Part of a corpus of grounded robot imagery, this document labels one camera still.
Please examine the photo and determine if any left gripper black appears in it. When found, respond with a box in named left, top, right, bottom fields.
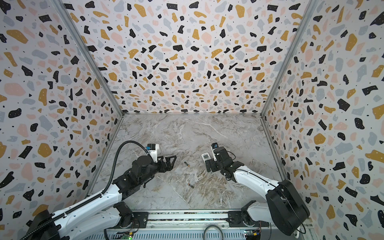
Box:
left=139, top=154, right=176, bottom=186

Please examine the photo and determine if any white remote control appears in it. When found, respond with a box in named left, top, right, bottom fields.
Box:
left=201, top=153, right=212, bottom=164

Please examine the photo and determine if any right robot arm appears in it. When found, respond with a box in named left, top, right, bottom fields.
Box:
left=202, top=143, right=310, bottom=238

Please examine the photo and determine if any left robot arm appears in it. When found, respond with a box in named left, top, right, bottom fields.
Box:
left=23, top=155, right=177, bottom=240

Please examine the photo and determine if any perforated metal cover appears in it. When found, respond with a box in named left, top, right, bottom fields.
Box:
left=86, top=230, right=247, bottom=240

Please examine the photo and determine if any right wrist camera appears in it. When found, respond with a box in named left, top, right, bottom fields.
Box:
left=211, top=143, right=219, bottom=161

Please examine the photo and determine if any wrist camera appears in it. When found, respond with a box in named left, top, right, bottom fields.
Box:
left=211, top=143, right=219, bottom=161
left=147, top=144, right=160, bottom=163

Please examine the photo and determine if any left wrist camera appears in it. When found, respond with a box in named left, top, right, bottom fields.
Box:
left=147, top=144, right=160, bottom=163

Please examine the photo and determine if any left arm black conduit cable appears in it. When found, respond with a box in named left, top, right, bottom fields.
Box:
left=17, top=140, right=149, bottom=240

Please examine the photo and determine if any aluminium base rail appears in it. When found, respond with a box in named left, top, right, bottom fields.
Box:
left=83, top=209, right=307, bottom=233

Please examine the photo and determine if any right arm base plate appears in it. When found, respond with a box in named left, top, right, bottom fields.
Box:
left=226, top=211, right=270, bottom=228

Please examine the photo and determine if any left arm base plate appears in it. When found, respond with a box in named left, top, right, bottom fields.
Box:
left=118, top=212, right=149, bottom=229

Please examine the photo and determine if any grey cable loop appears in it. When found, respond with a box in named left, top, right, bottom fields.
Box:
left=202, top=224, right=225, bottom=240

